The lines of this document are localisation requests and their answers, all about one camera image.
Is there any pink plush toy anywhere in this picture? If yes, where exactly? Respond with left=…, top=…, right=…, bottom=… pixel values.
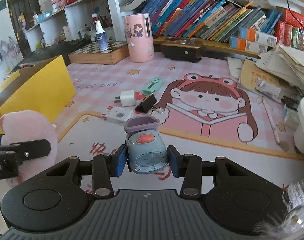
left=0, top=110, right=58, bottom=187

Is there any blue toy car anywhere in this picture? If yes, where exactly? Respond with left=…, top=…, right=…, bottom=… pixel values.
left=124, top=115, right=168, bottom=174

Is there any black binder clip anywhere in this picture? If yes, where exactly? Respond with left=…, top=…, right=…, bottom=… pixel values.
left=134, top=94, right=166, bottom=114

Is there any white red small box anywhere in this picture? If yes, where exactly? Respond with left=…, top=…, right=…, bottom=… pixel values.
left=101, top=106, right=134, bottom=126

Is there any pink cartoon desk mat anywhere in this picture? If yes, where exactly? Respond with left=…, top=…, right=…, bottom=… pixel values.
left=55, top=55, right=304, bottom=189

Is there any yellow cardboard box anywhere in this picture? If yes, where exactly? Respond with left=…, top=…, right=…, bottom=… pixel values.
left=0, top=55, right=76, bottom=134

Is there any white power adapter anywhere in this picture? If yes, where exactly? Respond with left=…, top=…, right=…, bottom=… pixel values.
left=114, top=90, right=136, bottom=107

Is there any black electronic keyboard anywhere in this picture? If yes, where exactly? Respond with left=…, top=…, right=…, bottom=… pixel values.
left=9, top=38, right=92, bottom=74

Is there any wooden chess board box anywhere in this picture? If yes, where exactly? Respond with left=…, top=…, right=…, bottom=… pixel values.
left=68, top=41, right=129, bottom=65

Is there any brown vintage radio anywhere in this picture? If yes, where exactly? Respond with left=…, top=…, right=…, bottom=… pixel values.
left=161, top=37, right=204, bottom=63

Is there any white spray bottle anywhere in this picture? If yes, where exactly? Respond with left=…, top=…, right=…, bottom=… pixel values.
left=92, top=13, right=108, bottom=51

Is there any white pen holder cup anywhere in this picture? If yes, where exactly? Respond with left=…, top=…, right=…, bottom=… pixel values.
left=87, top=27, right=116, bottom=43

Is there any pink cylinder container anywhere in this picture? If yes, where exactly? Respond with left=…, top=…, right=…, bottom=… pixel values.
left=124, top=13, right=155, bottom=63

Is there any orange white medicine box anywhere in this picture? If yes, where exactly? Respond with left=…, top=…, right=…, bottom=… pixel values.
left=229, top=27, right=277, bottom=54

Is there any stack of papers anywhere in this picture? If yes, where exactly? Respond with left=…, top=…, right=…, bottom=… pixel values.
left=227, top=43, right=304, bottom=111

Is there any dark wooden door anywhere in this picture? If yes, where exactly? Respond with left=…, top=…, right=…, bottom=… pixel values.
left=6, top=0, right=40, bottom=56

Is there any white shelf unit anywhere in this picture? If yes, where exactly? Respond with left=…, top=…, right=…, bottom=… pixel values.
left=25, top=0, right=112, bottom=51

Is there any row of books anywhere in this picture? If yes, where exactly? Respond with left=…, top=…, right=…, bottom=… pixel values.
left=142, top=0, right=304, bottom=51

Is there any white lotion bottle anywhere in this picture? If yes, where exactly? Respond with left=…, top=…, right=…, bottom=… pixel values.
left=51, top=0, right=59, bottom=13

